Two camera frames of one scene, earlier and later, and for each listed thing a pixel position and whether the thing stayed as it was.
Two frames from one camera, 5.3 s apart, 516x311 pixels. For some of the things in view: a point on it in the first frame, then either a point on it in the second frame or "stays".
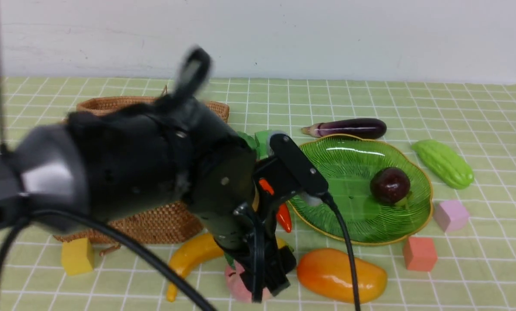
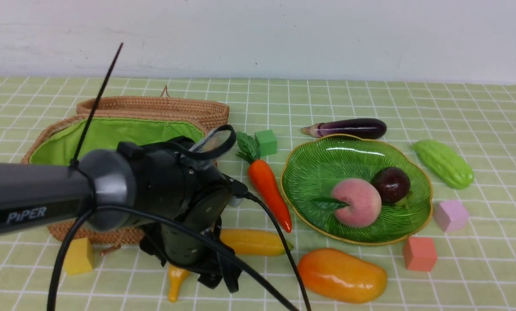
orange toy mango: x=327 y=271 stays
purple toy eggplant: x=370 y=128 stays
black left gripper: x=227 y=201 -> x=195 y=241
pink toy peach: x=237 y=286 -> x=364 y=200
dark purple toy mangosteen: x=389 y=185 stays
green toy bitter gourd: x=439 y=160 stays
